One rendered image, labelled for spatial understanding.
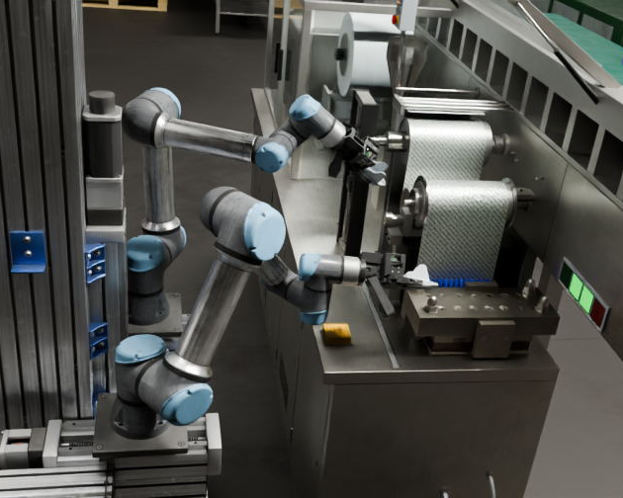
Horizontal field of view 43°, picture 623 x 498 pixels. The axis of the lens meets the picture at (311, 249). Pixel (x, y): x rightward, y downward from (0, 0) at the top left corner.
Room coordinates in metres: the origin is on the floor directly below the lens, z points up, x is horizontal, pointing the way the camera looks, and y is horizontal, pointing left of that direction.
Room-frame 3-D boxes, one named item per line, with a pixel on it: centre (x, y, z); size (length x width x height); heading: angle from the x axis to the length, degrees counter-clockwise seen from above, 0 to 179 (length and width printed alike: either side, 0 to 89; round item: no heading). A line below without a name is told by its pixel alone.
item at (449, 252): (2.03, -0.42, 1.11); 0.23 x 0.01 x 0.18; 101
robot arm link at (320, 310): (1.81, -0.01, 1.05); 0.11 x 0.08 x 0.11; 48
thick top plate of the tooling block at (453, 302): (1.92, -0.49, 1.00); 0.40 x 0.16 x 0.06; 101
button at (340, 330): (1.87, -0.09, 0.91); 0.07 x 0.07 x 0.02; 11
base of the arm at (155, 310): (2.03, 0.48, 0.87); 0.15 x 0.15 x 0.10
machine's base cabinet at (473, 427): (3.00, -0.17, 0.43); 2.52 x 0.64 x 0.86; 11
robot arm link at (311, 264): (1.80, -0.03, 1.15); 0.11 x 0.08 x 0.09; 96
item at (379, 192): (2.80, -0.26, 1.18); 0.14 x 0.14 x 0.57
